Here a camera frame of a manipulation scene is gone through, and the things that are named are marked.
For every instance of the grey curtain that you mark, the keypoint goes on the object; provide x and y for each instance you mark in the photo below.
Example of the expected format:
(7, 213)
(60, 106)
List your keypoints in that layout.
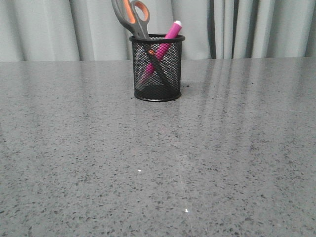
(71, 30)

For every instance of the grey orange scissors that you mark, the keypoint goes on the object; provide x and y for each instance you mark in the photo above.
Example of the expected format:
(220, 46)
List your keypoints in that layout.
(134, 16)

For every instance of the pink marker pen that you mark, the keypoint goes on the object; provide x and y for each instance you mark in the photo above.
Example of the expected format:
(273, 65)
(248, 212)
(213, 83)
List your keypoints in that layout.
(161, 51)

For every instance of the black mesh pen cup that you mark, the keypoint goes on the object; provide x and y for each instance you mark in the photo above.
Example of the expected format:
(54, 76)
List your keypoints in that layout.
(165, 83)

